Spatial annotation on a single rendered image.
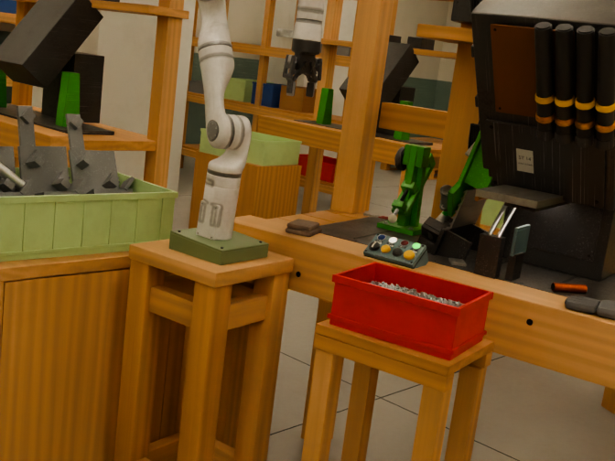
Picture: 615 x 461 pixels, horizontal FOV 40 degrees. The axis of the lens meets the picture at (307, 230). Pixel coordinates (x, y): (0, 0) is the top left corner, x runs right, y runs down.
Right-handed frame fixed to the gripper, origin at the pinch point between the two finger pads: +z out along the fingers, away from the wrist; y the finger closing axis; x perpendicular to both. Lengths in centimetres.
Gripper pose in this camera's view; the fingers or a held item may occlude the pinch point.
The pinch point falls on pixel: (300, 94)
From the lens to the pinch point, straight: 229.9
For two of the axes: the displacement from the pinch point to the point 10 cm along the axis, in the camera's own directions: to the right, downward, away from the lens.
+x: -8.2, -2.1, 5.3
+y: 5.6, -1.0, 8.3
